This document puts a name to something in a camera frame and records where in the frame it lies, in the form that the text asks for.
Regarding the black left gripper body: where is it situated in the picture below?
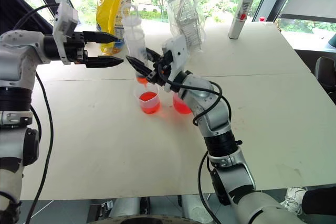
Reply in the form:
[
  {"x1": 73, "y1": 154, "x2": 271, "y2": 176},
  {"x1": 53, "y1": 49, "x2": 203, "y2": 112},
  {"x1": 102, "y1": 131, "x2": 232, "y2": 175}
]
[{"x1": 64, "y1": 31, "x2": 89, "y2": 65}]

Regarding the white cylindrical bottle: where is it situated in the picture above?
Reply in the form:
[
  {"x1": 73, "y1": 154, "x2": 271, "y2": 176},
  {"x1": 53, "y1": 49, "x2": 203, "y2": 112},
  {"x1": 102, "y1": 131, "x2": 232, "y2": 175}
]
[{"x1": 228, "y1": 0, "x2": 257, "y2": 40}]

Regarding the yellow snack bag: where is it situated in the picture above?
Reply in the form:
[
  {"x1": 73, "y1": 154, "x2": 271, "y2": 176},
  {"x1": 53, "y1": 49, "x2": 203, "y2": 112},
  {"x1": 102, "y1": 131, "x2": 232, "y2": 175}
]
[{"x1": 95, "y1": 0, "x2": 135, "y2": 56}]

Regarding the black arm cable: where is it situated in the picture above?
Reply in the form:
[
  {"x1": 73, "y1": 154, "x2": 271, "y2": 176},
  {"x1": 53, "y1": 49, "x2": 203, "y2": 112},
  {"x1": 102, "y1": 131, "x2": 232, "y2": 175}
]
[
  {"x1": 162, "y1": 76, "x2": 224, "y2": 224},
  {"x1": 12, "y1": 3, "x2": 55, "y2": 224}
]

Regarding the metal wire rack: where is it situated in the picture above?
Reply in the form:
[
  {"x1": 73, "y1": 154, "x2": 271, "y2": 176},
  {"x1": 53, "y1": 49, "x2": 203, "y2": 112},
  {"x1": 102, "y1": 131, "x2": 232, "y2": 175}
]
[{"x1": 167, "y1": 0, "x2": 203, "y2": 50}]

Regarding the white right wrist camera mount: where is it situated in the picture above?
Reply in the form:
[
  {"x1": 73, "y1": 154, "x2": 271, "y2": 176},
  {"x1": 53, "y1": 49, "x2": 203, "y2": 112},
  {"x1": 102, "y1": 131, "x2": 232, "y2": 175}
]
[{"x1": 161, "y1": 35, "x2": 190, "y2": 81}]

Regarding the clear cup of red liquid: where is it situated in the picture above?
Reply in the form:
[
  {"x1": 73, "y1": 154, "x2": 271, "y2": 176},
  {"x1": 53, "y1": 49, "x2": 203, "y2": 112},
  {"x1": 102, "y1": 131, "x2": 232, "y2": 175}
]
[{"x1": 172, "y1": 90, "x2": 194, "y2": 115}]

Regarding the large black slanted object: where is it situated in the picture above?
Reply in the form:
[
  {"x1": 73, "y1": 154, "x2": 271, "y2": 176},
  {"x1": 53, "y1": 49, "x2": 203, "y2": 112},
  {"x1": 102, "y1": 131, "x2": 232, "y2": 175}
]
[{"x1": 0, "y1": 0, "x2": 54, "y2": 36}]

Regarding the white sneaker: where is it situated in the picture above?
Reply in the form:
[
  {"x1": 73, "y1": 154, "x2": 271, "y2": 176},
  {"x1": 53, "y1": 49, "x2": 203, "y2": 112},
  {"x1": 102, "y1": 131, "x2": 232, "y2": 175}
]
[{"x1": 280, "y1": 187, "x2": 307, "y2": 216}]

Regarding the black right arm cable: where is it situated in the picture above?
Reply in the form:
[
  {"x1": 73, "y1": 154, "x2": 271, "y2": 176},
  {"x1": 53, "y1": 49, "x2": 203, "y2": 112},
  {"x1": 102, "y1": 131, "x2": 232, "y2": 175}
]
[{"x1": 162, "y1": 76, "x2": 224, "y2": 224}]

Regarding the black trouser leg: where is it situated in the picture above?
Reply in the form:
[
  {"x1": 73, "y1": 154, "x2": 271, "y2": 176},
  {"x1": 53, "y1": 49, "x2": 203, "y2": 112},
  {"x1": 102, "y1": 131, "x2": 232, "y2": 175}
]
[{"x1": 301, "y1": 186, "x2": 336, "y2": 217}]

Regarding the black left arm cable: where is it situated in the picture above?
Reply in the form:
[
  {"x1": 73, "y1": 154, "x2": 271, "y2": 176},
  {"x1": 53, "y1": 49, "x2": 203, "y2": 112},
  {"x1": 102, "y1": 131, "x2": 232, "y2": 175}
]
[{"x1": 12, "y1": 3, "x2": 55, "y2": 224}]

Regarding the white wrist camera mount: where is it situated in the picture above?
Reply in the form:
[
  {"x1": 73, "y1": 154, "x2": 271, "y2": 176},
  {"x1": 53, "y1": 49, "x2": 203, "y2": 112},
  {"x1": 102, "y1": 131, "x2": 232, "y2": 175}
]
[
  {"x1": 51, "y1": 1, "x2": 80, "y2": 65},
  {"x1": 161, "y1": 35, "x2": 190, "y2": 81}
]

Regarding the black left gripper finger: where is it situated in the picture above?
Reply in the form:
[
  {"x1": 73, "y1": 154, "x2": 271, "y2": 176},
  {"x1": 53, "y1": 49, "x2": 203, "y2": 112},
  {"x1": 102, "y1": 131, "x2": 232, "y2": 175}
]
[
  {"x1": 83, "y1": 31, "x2": 119, "y2": 44},
  {"x1": 85, "y1": 55, "x2": 124, "y2": 69}
]

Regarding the clear cup with spout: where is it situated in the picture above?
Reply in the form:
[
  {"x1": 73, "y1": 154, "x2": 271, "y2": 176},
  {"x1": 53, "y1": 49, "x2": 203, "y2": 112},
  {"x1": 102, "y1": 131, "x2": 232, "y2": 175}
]
[{"x1": 133, "y1": 83, "x2": 162, "y2": 115}]

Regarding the grey cylinder under table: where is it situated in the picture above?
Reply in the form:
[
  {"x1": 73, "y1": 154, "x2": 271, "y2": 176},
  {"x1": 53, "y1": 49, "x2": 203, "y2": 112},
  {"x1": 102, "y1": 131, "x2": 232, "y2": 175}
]
[
  {"x1": 181, "y1": 194, "x2": 212, "y2": 224},
  {"x1": 112, "y1": 196, "x2": 141, "y2": 220}
]

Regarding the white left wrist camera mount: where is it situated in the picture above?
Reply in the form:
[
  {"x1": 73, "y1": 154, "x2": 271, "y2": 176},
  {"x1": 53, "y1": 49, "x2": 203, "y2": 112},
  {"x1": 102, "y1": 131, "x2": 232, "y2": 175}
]
[{"x1": 51, "y1": 1, "x2": 80, "y2": 65}]

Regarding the black chair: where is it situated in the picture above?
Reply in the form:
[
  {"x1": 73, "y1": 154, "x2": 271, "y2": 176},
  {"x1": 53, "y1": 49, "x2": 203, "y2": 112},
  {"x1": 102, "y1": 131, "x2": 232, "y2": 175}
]
[{"x1": 314, "y1": 56, "x2": 336, "y2": 97}]

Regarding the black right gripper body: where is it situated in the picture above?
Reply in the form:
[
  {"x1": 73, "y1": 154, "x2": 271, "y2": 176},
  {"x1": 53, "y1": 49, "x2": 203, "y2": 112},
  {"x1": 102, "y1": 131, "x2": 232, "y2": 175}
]
[{"x1": 146, "y1": 50, "x2": 173, "y2": 88}]

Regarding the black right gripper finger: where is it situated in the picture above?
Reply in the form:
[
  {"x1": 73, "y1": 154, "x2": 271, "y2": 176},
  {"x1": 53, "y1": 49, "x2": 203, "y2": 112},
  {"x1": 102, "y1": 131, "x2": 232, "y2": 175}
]
[
  {"x1": 125, "y1": 55, "x2": 154, "y2": 79},
  {"x1": 145, "y1": 47, "x2": 164, "y2": 64}
]

